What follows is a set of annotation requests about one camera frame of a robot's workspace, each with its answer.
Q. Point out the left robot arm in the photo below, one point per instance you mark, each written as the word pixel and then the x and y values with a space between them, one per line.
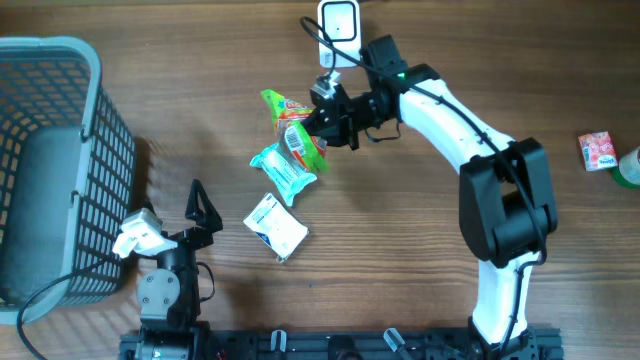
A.
pixel 169 296

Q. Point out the white plaster pack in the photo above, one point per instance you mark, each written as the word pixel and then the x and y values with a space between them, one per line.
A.
pixel 276 227

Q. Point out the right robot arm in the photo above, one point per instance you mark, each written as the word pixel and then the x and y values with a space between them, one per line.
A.
pixel 506 203

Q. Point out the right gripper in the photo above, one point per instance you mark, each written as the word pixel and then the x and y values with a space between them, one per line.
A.
pixel 332 121

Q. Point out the grey plastic mesh basket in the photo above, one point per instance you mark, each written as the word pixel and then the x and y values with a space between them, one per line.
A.
pixel 67 173

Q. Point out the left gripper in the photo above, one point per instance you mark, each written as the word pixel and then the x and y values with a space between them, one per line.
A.
pixel 208 221

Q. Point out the teal snack pack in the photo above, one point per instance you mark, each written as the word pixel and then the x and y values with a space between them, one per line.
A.
pixel 289 176

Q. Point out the white barcode scanner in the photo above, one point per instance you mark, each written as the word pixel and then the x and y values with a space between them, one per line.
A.
pixel 341 21

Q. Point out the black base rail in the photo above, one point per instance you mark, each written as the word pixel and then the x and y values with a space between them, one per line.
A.
pixel 443 343

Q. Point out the green lid jar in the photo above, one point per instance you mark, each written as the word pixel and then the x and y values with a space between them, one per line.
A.
pixel 627 173

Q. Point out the Haribo gummy candy bag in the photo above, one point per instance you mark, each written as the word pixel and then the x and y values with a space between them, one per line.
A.
pixel 287 116

